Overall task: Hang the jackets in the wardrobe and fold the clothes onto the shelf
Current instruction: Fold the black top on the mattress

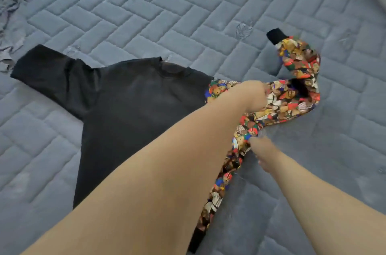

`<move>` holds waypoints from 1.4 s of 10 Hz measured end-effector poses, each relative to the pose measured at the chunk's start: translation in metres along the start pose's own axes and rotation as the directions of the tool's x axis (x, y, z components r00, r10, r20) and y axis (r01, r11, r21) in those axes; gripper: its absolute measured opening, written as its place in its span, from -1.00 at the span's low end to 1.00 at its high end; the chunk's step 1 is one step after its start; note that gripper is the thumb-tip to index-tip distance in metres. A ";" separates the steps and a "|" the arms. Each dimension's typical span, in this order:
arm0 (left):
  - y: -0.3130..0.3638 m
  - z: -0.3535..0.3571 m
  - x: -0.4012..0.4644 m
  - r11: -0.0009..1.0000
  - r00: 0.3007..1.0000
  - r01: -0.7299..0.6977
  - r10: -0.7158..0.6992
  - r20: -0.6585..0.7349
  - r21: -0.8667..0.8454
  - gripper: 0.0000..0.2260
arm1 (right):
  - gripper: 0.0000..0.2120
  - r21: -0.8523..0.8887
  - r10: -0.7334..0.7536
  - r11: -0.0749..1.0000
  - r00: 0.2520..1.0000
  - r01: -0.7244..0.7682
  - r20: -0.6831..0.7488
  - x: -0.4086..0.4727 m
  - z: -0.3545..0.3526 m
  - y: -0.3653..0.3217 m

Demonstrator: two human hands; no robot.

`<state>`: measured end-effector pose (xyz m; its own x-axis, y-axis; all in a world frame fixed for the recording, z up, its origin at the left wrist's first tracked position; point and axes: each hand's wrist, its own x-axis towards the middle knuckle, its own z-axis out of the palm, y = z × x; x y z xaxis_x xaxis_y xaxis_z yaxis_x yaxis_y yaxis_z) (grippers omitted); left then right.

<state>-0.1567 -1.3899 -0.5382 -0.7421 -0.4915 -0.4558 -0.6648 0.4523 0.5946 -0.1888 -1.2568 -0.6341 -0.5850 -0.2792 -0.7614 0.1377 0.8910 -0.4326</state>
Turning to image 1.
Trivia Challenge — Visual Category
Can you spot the person's right forearm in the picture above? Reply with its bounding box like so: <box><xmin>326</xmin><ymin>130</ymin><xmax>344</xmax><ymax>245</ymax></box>
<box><xmin>268</xmin><ymin>154</ymin><xmax>386</xmax><ymax>255</ymax></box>

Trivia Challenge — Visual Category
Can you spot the person's left hand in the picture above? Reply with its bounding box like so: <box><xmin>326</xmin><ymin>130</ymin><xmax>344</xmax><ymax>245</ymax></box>
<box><xmin>232</xmin><ymin>80</ymin><xmax>269</xmax><ymax>114</ymax></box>

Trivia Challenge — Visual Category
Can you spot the black colourful patterned sweatshirt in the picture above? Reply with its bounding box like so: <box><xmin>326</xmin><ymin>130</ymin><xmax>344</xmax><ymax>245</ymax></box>
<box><xmin>10</xmin><ymin>27</ymin><xmax>322</xmax><ymax>253</ymax></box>

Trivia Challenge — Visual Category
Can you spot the grey quilted mattress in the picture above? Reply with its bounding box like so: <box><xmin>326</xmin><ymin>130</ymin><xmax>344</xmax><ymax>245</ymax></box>
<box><xmin>0</xmin><ymin>0</ymin><xmax>386</xmax><ymax>255</ymax></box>

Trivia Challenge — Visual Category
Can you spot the person's right hand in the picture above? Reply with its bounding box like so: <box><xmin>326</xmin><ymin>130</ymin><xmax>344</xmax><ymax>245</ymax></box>
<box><xmin>248</xmin><ymin>135</ymin><xmax>283</xmax><ymax>174</ymax></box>

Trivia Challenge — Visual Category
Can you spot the person's left forearm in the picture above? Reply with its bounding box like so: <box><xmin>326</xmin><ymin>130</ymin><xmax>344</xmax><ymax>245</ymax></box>
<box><xmin>21</xmin><ymin>83</ymin><xmax>251</xmax><ymax>255</ymax></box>

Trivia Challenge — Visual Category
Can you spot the grey printed t-shirt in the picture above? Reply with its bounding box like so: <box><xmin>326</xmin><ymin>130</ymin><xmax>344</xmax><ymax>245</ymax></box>
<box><xmin>0</xmin><ymin>0</ymin><xmax>32</xmax><ymax>73</ymax></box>

